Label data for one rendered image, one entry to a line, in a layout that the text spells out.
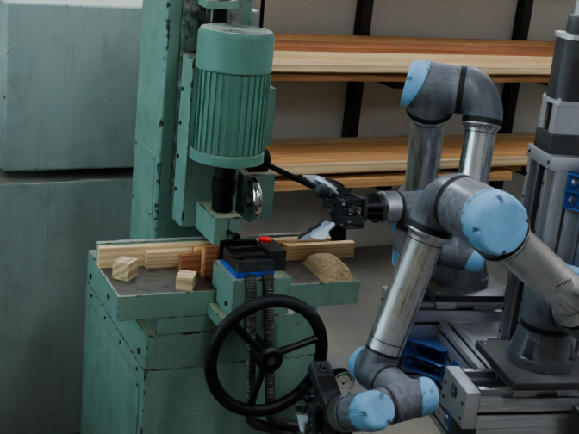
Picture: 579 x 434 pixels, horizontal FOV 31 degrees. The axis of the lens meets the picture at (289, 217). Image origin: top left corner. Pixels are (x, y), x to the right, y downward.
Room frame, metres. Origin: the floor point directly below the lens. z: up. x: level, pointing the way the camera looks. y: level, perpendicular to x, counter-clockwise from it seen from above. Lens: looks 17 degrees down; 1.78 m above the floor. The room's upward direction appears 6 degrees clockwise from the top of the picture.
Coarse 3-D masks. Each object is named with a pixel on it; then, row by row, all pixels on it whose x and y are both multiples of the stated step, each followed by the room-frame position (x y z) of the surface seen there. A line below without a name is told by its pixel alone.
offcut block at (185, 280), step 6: (180, 270) 2.22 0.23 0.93; (186, 270) 2.22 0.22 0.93; (180, 276) 2.18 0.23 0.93; (186, 276) 2.18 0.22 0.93; (192, 276) 2.19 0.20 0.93; (180, 282) 2.18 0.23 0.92; (186, 282) 2.18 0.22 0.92; (192, 282) 2.18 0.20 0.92; (180, 288) 2.18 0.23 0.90; (186, 288) 2.18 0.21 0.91; (192, 288) 2.18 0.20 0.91
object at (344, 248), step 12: (348, 240) 2.54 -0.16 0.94; (156, 252) 2.30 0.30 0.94; (168, 252) 2.31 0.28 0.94; (180, 252) 2.33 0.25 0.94; (288, 252) 2.45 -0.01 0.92; (300, 252) 2.46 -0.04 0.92; (312, 252) 2.48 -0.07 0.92; (324, 252) 2.49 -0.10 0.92; (336, 252) 2.51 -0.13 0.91; (348, 252) 2.52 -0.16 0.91; (144, 264) 2.31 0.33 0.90; (156, 264) 2.30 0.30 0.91; (168, 264) 2.31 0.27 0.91
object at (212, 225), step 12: (204, 204) 2.42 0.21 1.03; (204, 216) 2.38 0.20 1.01; (216, 216) 2.33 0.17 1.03; (228, 216) 2.34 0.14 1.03; (240, 216) 2.35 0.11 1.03; (204, 228) 2.38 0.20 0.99; (216, 228) 2.32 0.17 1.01; (228, 228) 2.33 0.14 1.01; (240, 228) 2.35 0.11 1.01; (216, 240) 2.32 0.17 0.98
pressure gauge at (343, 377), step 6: (336, 372) 2.29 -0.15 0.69; (342, 372) 2.28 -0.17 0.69; (348, 372) 2.29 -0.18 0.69; (336, 378) 2.28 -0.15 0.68; (342, 378) 2.28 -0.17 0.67; (348, 378) 2.29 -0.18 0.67; (342, 384) 2.28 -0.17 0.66; (348, 384) 2.29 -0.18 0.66; (342, 390) 2.29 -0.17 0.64; (348, 390) 2.29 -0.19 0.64
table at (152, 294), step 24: (288, 264) 2.42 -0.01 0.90; (96, 288) 2.27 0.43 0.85; (120, 288) 2.15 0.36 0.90; (144, 288) 2.17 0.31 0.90; (168, 288) 2.18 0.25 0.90; (312, 288) 2.31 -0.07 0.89; (336, 288) 2.33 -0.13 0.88; (120, 312) 2.11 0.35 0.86; (144, 312) 2.13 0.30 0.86; (168, 312) 2.16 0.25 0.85; (192, 312) 2.18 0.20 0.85; (216, 312) 2.15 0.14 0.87; (288, 312) 2.19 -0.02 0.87
